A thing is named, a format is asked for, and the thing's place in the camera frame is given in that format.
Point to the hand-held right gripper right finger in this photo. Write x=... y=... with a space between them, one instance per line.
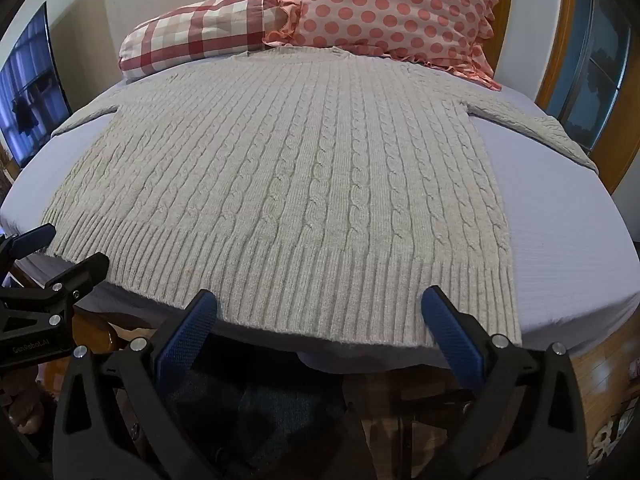
x=452 y=340

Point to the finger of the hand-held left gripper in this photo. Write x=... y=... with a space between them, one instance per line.
x=31 y=241
x=75 y=272

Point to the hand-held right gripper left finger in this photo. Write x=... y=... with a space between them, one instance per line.
x=186 y=336

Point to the person's left hand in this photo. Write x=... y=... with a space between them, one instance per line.
x=22 y=410

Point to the bed with lavender sheet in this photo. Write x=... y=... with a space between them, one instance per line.
x=555 y=230

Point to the curved television screen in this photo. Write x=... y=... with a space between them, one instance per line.
x=32 y=85

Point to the patterned slipper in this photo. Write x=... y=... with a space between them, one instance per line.
x=609 y=435

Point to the red plaid pillow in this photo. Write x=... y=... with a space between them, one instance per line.
x=195 y=30

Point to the wooden headboard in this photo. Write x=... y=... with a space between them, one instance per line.
x=527 y=35

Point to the glass-panel wooden door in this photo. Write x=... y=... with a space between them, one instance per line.
x=597 y=60

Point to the pink polka dot ruffled pillow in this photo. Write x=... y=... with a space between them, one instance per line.
x=390 y=7

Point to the wooden bed frame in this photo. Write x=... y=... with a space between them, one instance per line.
x=107 y=334

